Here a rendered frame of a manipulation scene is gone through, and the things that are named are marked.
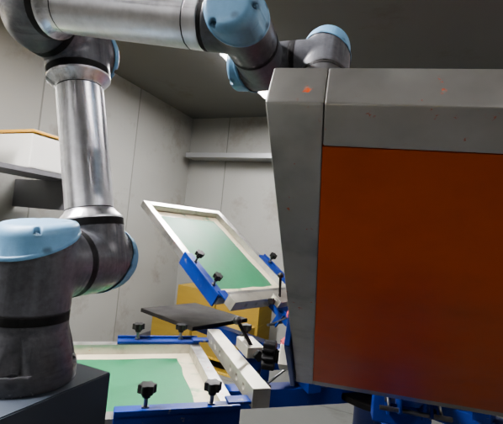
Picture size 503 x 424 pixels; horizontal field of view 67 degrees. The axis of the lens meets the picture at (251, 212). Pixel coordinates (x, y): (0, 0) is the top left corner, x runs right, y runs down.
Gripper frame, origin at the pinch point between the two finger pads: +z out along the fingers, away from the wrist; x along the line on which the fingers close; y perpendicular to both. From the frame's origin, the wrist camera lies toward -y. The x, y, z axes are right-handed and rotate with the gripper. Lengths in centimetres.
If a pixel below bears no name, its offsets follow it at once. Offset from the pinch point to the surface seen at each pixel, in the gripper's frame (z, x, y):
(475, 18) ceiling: -241, 83, -104
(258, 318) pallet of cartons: -115, -65, -360
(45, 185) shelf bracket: -127, -214, -166
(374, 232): 6.0, 6.7, 8.6
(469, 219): 6.0, 13.6, 11.6
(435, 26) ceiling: -246, 61, -112
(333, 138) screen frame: 6.0, 2.6, 19.8
